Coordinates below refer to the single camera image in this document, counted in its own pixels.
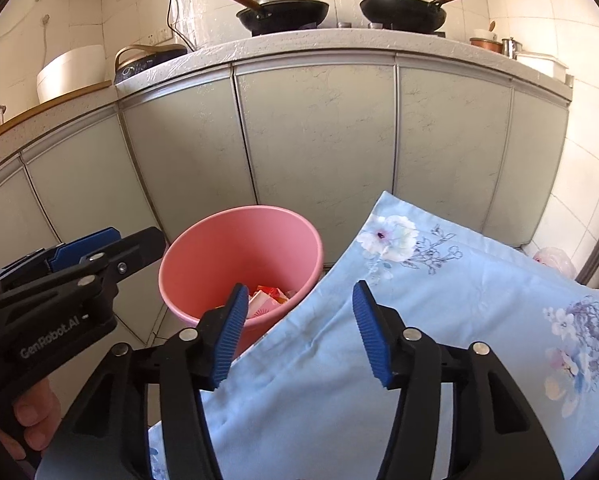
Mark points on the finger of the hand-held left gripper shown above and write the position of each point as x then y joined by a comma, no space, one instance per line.
86,247
134,250

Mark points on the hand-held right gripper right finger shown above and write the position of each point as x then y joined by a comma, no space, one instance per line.
369,335

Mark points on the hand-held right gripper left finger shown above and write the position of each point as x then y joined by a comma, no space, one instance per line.
232,330

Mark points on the colourful wrapper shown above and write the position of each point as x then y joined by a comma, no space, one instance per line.
272,291

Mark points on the pink plastic bucket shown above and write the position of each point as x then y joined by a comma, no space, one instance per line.
239,245

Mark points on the person's left hand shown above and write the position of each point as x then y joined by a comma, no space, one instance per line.
39,415

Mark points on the light blue floral cloth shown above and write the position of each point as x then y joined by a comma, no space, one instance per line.
454,310

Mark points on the wooden countertop board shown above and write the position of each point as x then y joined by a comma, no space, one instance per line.
54,103

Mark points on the white rice cooker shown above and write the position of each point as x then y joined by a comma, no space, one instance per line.
71,72

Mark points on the pink plastic bag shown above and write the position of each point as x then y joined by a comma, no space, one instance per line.
554,262

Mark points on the grey kitchen cabinet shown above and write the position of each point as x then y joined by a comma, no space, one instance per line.
319,135

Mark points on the black wok with lid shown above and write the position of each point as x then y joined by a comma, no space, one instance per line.
284,10

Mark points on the copper bowl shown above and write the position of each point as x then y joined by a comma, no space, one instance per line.
485,44

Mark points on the small steel cup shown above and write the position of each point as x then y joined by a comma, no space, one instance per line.
511,48

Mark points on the white plastic container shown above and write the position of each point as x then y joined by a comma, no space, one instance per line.
542,65

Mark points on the white wall socket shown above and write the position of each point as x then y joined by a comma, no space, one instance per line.
159,36

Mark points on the metal door frame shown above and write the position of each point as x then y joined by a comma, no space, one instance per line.
597,255

